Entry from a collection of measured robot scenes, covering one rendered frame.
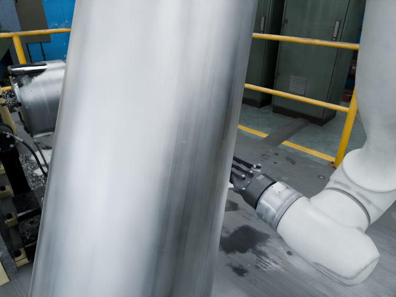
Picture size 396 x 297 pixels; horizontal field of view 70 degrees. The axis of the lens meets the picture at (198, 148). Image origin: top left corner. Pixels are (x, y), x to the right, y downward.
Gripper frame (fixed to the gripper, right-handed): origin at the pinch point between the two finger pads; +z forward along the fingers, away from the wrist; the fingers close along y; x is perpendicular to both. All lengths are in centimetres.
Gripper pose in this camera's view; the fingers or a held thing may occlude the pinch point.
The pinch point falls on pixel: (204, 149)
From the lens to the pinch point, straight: 71.3
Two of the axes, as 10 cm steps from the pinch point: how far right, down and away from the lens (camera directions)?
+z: -6.3, -4.9, 6.0
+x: -0.9, 8.2, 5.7
